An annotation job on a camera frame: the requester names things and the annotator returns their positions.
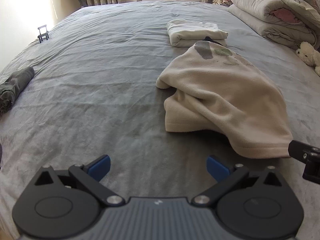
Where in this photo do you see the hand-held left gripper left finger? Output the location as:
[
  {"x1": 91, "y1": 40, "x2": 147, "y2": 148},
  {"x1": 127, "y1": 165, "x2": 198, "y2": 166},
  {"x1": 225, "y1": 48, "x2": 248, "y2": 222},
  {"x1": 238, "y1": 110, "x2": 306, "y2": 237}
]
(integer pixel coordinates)
[{"x1": 34, "y1": 155, "x2": 126, "y2": 207}]

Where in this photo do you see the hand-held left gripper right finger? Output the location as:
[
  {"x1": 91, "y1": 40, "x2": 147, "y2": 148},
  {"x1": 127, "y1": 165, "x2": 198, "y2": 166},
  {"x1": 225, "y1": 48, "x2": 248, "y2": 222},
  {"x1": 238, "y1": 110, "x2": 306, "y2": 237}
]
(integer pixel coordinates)
[{"x1": 191, "y1": 155, "x2": 286, "y2": 207}]

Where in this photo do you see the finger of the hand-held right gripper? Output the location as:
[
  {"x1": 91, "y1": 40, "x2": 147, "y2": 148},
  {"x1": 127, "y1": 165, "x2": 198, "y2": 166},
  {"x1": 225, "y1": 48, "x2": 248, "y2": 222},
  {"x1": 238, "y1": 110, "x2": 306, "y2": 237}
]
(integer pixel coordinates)
[{"x1": 288, "y1": 140, "x2": 320, "y2": 180}]

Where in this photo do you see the beige and black raglan sweatshirt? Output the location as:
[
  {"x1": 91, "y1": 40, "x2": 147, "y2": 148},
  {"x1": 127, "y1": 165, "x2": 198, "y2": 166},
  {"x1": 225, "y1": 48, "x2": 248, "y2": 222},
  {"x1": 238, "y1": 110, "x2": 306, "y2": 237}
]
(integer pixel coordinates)
[{"x1": 156, "y1": 36, "x2": 293, "y2": 159}]

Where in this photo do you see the grey bed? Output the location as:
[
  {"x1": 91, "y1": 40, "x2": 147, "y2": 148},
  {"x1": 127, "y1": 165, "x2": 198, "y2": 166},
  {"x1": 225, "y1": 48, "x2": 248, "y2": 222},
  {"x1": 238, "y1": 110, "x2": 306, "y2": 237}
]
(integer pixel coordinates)
[{"x1": 0, "y1": 0, "x2": 320, "y2": 240}]

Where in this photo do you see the white plush dog toy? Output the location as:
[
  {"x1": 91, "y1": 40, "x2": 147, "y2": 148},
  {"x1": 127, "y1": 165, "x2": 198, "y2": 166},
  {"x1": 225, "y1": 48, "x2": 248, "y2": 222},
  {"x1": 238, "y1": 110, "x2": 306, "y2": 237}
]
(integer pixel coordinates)
[{"x1": 296, "y1": 42, "x2": 320, "y2": 77}]

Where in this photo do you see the crumpled grey cloth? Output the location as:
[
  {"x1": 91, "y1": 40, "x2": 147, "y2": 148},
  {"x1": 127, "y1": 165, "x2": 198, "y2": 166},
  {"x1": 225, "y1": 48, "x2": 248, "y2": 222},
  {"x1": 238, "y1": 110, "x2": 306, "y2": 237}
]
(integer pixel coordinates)
[{"x1": 0, "y1": 66, "x2": 35, "y2": 117}]

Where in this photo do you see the folded white garment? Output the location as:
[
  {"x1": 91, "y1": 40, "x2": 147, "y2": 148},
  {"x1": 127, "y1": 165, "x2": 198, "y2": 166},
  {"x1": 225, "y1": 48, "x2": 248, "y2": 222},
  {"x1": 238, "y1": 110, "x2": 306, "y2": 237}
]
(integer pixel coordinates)
[{"x1": 167, "y1": 19, "x2": 229, "y2": 47}]

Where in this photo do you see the small black stand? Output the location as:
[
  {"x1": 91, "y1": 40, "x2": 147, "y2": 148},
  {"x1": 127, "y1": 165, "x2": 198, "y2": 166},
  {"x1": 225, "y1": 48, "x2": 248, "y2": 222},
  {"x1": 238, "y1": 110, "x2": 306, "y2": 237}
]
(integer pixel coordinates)
[{"x1": 37, "y1": 24, "x2": 50, "y2": 43}]

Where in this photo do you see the folded grey quilt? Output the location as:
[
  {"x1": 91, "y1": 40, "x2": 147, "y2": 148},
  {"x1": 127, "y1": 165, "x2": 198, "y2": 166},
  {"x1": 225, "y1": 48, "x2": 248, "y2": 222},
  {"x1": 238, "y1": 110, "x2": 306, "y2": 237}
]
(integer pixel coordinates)
[{"x1": 227, "y1": 0, "x2": 320, "y2": 51}]

